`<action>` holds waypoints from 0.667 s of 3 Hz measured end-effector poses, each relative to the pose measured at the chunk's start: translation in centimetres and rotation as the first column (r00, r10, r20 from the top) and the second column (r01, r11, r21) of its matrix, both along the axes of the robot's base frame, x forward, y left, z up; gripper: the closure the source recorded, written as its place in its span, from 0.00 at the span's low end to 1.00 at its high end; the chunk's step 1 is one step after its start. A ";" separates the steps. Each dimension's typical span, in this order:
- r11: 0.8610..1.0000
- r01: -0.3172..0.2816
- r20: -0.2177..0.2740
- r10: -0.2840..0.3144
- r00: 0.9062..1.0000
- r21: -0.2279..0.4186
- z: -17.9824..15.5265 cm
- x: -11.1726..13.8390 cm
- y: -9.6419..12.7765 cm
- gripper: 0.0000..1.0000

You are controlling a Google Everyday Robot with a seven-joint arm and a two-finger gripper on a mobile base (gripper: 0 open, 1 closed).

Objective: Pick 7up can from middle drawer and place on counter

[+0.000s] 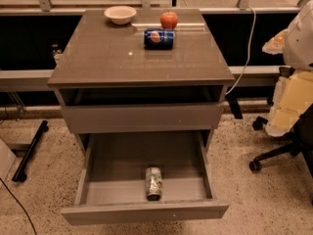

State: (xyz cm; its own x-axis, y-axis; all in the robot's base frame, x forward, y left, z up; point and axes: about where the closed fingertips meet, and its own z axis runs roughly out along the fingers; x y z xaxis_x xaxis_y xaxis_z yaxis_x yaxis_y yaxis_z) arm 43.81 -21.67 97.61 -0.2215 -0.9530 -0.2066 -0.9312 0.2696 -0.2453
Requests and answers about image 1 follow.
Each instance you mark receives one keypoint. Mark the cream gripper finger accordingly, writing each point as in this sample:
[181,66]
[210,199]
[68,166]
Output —
[276,44]
[292,97]

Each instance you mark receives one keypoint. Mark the open grey middle drawer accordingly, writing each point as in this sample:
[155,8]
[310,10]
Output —
[112,185]

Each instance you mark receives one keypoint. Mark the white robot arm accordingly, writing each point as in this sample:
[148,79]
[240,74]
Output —
[298,50]

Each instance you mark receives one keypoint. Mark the black bar on floor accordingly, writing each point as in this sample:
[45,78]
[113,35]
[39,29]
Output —
[20,175]

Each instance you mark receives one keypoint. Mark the red apple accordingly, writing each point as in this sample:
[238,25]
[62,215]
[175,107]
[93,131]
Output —
[168,20]

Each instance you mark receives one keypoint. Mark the grey drawer cabinet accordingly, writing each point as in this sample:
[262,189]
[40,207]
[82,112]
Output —
[107,64]

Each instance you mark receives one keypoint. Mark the grey top drawer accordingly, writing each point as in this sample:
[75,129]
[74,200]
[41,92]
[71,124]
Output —
[141,118]

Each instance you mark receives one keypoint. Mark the blue pepsi can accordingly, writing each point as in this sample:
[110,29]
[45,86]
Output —
[156,38]

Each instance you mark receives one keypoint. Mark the white bowl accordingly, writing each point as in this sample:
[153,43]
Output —
[120,15]

